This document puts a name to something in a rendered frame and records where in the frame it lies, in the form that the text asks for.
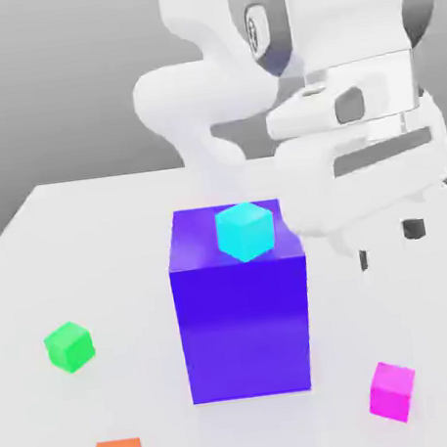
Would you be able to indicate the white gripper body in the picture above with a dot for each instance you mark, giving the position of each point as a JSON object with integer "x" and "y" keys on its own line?
{"x": 310, "y": 189}

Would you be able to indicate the small magenta cube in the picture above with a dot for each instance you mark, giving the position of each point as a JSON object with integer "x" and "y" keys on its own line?
{"x": 392, "y": 392}

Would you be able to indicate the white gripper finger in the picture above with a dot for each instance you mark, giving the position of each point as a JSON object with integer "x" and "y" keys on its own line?
{"x": 412, "y": 224}
{"x": 352, "y": 245}

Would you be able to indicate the large blue box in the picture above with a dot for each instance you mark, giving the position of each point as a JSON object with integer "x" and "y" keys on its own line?
{"x": 243, "y": 323}

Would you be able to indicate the small green cube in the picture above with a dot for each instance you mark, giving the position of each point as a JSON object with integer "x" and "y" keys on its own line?
{"x": 70, "y": 346}

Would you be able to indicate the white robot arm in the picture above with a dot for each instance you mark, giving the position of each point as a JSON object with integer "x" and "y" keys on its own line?
{"x": 207, "y": 91}

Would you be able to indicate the small cyan cube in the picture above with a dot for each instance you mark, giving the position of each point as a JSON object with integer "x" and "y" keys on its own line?
{"x": 244, "y": 230}

